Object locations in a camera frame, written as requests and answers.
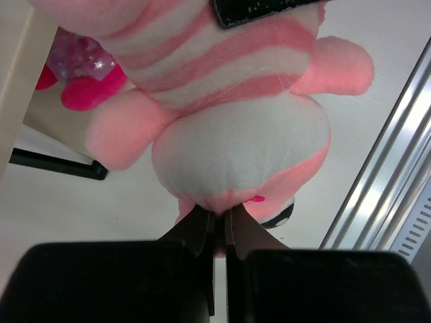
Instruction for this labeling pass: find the magenta plush shelf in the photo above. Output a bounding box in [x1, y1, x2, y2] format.
[36, 28, 127, 112]

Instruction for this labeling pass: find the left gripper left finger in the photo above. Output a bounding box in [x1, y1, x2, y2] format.
[158, 206, 216, 316]

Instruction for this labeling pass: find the grey slotted cable duct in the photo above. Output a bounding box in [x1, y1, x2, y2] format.
[395, 197, 430, 262]

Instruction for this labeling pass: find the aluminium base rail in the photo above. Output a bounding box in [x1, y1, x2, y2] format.
[321, 44, 430, 250]

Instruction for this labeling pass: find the beige three-tier shelf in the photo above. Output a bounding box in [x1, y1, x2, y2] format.
[1, 1, 108, 180]

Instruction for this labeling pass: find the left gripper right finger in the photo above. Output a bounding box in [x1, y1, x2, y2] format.
[224, 207, 288, 322]

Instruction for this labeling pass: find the pink frog plush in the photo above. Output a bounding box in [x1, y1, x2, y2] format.
[32, 1, 374, 228]

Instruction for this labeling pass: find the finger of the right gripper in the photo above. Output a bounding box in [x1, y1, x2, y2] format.
[210, 0, 326, 29]

